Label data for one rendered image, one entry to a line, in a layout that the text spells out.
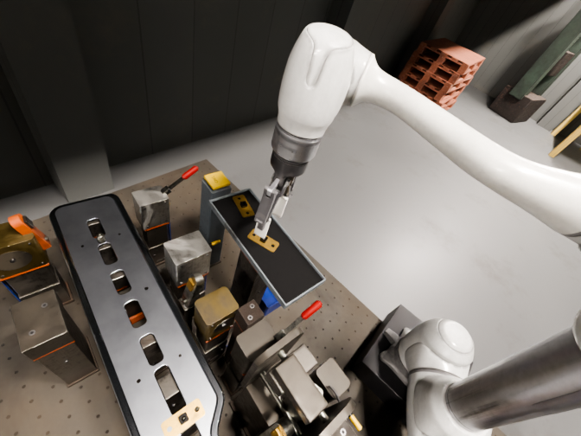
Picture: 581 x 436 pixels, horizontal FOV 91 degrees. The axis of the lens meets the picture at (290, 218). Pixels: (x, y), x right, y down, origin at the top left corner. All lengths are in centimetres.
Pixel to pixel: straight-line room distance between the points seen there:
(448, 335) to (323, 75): 80
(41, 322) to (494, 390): 96
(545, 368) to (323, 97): 57
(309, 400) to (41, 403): 78
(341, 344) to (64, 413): 89
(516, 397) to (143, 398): 74
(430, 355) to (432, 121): 68
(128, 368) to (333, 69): 73
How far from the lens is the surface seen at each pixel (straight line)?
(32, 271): 107
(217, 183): 90
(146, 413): 79
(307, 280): 75
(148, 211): 100
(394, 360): 117
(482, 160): 55
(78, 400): 113
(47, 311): 87
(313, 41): 46
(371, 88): 62
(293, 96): 47
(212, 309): 76
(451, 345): 100
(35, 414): 116
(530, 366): 70
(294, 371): 63
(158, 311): 85
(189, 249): 80
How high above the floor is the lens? 177
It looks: 46 degrees down
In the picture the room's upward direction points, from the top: 22 degrees clockwise
